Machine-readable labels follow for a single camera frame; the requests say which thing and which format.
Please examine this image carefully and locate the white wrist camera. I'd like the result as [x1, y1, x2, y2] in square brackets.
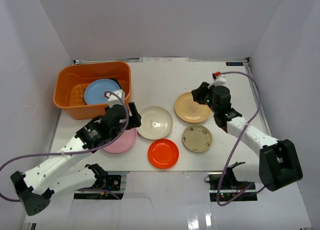
[104, 89, 125, 108]
[207, 71, 227, 89]

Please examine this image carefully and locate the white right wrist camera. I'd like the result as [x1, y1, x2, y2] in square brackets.
[207, 71, 227, 89]

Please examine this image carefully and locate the white paper sheet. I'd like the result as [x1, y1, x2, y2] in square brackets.
[139, 57, 189, 63]

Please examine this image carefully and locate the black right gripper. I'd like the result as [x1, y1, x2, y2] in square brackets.
[190, 82, 218, 115]

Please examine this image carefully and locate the small blue label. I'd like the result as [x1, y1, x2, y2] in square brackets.
[225, 62, 244, 67]

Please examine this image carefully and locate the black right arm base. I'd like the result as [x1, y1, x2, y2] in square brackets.
[204, 173, 258, 202]

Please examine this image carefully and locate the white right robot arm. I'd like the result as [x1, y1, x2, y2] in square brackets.
[191, 82, 303, 192]

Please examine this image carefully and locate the cream round plate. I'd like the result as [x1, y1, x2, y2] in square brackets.
[137, 106, 173, 140]

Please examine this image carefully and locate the yellow round plate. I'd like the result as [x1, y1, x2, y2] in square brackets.
[174, 92, 211, 123]

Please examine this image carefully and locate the pink round plate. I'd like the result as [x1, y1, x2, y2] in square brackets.
[103, 128, 138, 154]

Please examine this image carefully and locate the blue round plate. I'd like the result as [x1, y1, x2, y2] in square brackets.
[84, 79, 121, 105]

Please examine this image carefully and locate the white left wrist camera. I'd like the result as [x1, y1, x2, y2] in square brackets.
[104, 89, 125, 108]

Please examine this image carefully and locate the orange round plate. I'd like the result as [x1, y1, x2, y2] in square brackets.
[147, 138, 180, 170]

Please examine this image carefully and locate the orange plastic bin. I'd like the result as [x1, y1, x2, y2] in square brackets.
[53, 61, 132, 120]

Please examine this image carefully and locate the beige floral small plate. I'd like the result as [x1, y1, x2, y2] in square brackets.
[181, 124, 213, 153]

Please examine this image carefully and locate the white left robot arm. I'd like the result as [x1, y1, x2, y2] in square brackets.
[10, 102, 141, 216]

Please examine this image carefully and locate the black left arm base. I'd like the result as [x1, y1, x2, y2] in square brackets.
[84, 174, 122, 191]

